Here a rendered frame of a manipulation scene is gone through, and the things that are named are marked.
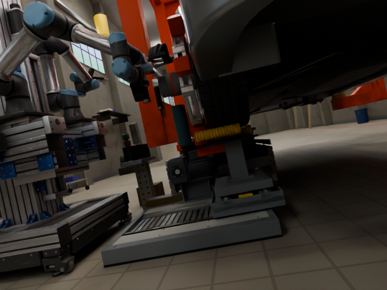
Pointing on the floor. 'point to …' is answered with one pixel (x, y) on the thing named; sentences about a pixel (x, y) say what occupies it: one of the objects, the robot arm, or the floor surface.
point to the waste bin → (361, 115)
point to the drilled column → (144, 182)
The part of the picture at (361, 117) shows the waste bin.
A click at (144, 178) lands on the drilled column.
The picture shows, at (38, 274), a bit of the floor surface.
